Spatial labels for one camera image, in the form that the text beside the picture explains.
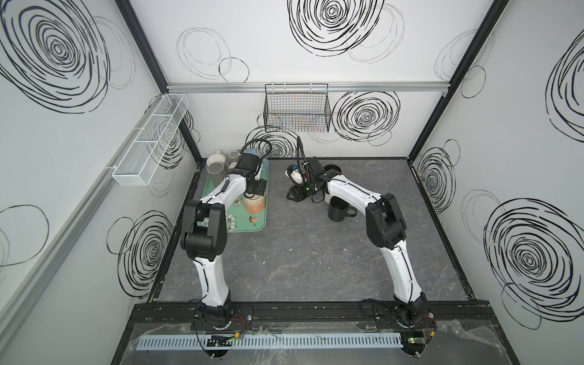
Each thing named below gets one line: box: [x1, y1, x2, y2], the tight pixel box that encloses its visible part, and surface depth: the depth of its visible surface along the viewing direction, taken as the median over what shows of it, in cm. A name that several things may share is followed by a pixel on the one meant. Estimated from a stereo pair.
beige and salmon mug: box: [244, 192, 267, 215], surface depth 97 cm
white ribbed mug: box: [206, 149, 226, 166], surface depth 113 cm
